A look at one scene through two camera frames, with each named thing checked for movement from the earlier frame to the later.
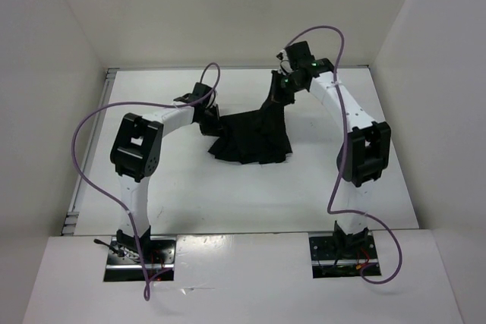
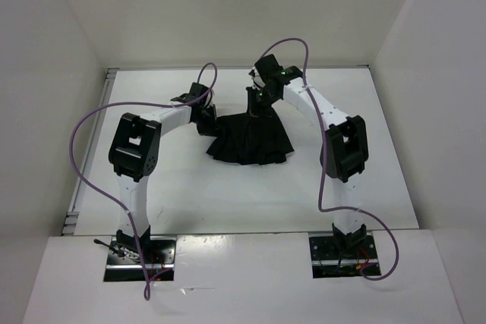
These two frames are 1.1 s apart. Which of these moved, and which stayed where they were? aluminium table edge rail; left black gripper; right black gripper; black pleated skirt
Moved: right black gripper
Stayed: black pleated skirt; left black gripper; aluminium table edge rail
